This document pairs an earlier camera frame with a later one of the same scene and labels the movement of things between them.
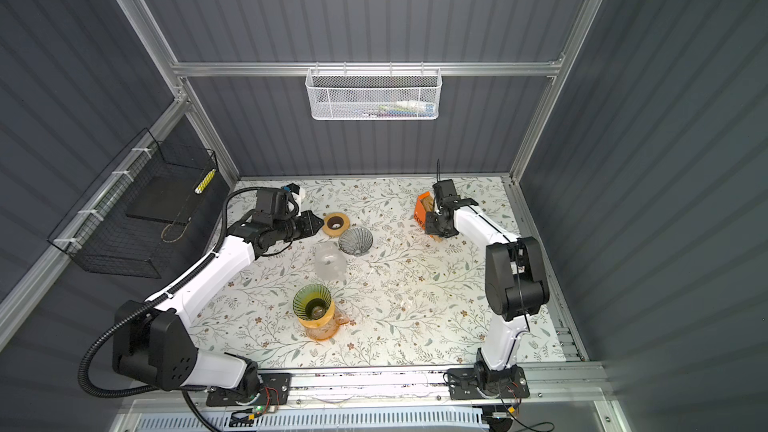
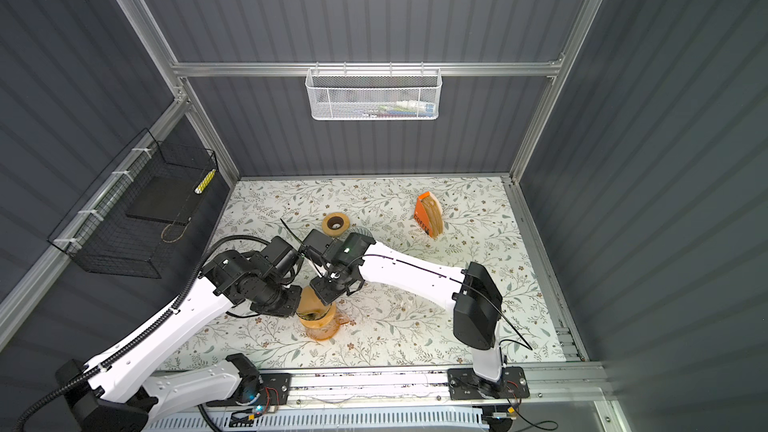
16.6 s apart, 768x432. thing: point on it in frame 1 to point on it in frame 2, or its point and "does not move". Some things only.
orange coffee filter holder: x=420 y=213 does not move
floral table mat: x=368 y=290 does not move
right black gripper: x=430 y=227 to x=322 y=292
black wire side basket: x=133 y=221 does not move
